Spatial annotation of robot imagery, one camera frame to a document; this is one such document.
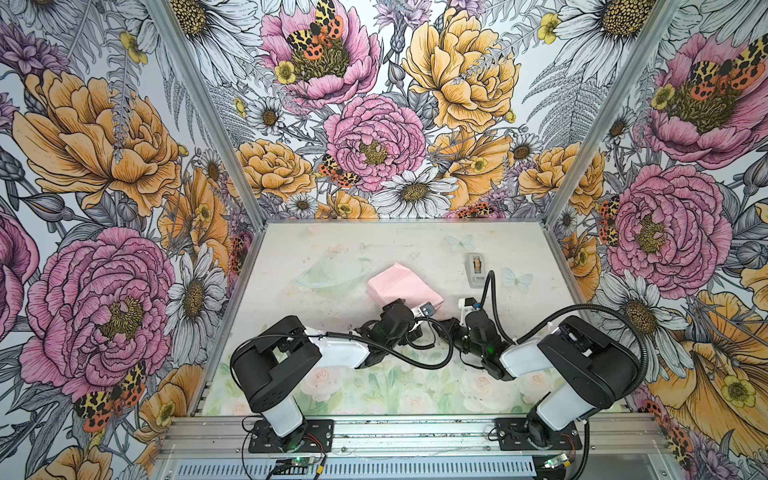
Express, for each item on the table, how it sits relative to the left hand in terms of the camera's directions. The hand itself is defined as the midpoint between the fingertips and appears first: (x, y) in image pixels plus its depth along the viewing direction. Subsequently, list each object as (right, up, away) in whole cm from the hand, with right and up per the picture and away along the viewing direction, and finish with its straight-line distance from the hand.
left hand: (405, 315), depth 91 cm
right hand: (+8, -5, -1) cm, 9 cm away
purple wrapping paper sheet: (-3, +9, +4) cm, 10 cm away
